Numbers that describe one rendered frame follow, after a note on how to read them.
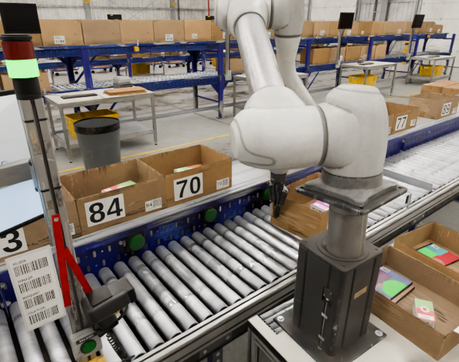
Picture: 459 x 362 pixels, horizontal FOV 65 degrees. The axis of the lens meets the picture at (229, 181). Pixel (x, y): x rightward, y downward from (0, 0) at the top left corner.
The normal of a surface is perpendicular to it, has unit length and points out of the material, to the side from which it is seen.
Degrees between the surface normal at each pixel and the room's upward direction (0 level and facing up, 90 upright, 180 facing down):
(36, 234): 91
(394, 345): 0
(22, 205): 86
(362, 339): 0
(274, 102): 27
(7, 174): 90
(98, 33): 90
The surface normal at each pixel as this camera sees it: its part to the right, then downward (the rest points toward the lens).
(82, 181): 0.62, 0.31
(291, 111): 0.04, -0.64
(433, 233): -0.85, 0.21
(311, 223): -0.72, 0.29
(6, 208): 0.84, 0.15
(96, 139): 0.24, 0.47
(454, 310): 0.00, -0.91
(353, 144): 0.05, 0.36
